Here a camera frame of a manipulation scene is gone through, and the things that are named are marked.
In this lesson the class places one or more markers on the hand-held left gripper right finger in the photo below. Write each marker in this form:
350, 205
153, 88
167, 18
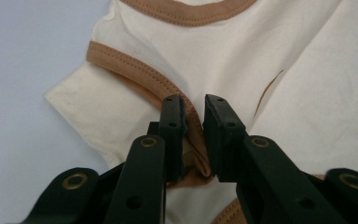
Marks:
261, 180

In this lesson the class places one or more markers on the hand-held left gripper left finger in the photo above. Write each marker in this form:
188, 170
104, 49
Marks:
143, 180

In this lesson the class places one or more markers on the cream baby bodysuit brown trim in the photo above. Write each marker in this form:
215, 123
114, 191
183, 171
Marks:
230, 56

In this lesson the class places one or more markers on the pale lilac table mat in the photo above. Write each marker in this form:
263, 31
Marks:
18, 93

